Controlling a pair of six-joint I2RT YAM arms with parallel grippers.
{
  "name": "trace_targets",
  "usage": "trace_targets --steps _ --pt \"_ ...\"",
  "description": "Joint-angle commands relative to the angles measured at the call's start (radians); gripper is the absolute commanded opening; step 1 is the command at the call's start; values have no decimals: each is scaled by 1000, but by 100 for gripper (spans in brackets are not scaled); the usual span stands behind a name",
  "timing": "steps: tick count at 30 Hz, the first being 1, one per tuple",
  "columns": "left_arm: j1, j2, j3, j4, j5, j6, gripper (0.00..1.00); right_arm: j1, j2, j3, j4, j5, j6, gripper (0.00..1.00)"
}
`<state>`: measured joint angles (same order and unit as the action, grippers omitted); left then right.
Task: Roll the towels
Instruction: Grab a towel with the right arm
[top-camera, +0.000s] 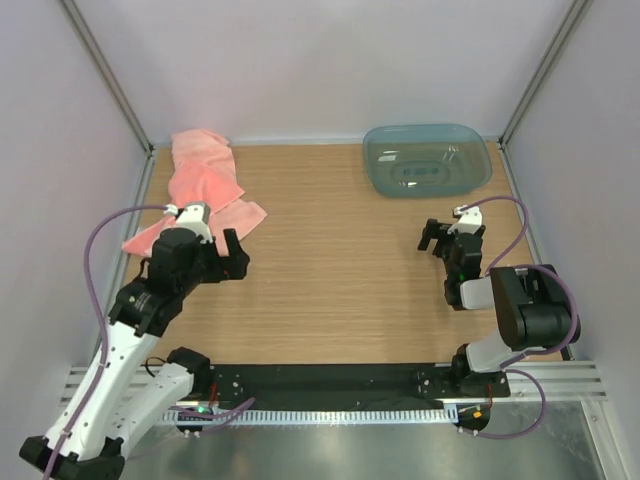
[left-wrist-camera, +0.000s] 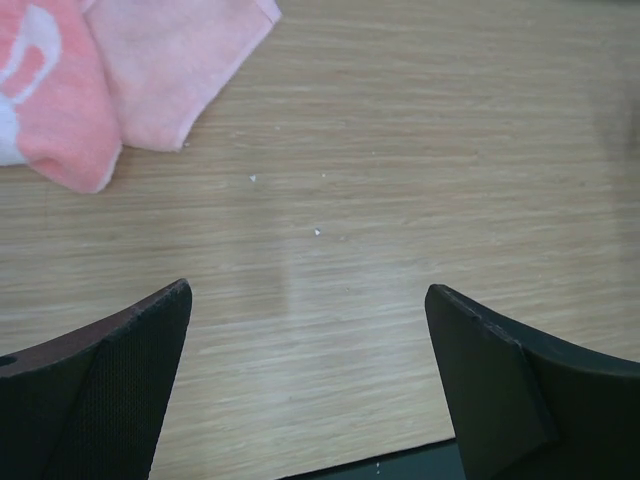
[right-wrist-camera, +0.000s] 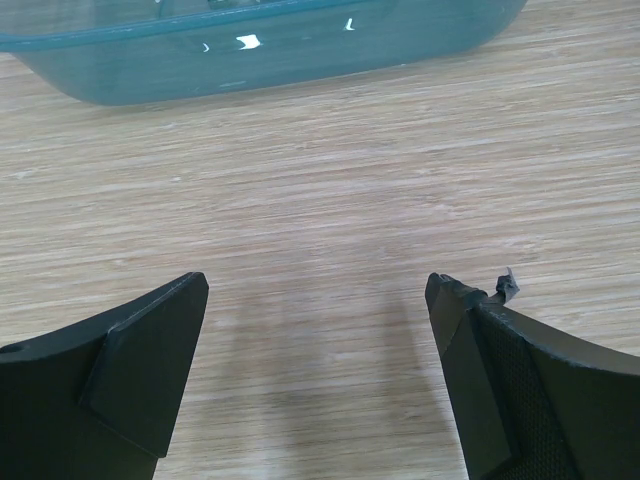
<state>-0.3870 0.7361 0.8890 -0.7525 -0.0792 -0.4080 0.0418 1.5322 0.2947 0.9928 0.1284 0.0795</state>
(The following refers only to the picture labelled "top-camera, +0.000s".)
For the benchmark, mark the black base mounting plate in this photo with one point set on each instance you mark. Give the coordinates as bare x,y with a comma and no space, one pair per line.
353,387

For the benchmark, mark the left aluminium frame post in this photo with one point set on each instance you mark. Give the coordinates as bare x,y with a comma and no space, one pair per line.
90,44

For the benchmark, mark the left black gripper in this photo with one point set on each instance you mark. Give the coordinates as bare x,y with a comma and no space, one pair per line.
225,267

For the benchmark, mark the aluminium front rail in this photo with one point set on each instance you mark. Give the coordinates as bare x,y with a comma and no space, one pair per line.
561,381

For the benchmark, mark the right aluminium frame post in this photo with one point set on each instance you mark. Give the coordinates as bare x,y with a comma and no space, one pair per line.
559,41

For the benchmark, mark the white slotted cable duct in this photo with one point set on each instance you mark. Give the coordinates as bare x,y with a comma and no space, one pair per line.
253,418

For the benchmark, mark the blue translucent plastic tub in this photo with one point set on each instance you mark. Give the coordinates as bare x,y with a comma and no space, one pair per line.
426,161

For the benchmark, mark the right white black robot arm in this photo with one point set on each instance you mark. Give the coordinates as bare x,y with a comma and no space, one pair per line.
533,312

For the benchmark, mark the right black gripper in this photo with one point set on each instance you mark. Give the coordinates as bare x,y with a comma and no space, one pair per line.
431,231

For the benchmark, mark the light pink towel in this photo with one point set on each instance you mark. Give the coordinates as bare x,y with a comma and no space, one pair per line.
240,215

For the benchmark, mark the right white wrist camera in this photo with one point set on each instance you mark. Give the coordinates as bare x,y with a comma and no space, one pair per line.
468,220

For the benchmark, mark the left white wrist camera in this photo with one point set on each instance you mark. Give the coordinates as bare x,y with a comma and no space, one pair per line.
194,217

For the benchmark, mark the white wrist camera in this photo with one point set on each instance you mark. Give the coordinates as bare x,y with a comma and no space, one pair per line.
468,220
194,217

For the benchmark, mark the coral pink printed towel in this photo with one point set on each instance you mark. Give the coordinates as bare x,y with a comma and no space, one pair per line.
204,170

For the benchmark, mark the aluminium frame post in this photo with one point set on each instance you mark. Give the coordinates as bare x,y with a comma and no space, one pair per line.
559,41
90,44

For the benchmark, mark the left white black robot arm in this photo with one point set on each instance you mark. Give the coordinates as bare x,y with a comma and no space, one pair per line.
99,428

